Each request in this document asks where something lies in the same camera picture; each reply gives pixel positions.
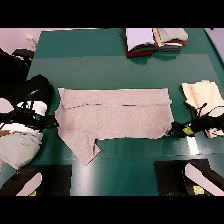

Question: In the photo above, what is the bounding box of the grey T-shirt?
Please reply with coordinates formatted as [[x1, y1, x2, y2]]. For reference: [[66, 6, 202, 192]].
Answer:
[[54, 87, 175, 167]]

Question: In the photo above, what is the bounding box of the red garment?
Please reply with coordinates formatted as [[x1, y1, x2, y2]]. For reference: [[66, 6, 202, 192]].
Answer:
[[126, 49, 153, 59]]

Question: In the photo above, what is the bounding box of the pale grey garment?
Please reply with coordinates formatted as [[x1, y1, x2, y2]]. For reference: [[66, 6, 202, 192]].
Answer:
[[0, 131, 45, 170]]

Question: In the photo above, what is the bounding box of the dark green garment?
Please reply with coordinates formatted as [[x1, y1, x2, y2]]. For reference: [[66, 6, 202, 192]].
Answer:
[[131, 44, 162, 54]]

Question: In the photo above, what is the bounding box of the cream garment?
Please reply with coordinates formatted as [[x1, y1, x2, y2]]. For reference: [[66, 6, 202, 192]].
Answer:
[[181, 79, 224, 140]]

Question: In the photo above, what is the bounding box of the blue garment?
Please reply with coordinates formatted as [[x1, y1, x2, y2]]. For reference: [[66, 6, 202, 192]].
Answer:
[[158, 45, 183, 52]]

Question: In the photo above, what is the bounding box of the olive grey garment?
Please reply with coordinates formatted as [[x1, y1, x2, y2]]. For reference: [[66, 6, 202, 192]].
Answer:
[[155, 28, 190, 44]]

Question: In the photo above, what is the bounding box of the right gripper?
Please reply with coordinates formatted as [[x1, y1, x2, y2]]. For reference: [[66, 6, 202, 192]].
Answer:
[[170, 120, 198, 138]]

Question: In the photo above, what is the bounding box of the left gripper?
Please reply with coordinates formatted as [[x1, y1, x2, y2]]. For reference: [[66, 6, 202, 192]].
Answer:
[[39, 114, 61, 130]]

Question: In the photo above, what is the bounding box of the brown garment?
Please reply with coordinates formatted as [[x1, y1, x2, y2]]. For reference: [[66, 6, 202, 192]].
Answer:
[[161, 39, 189, 48]]

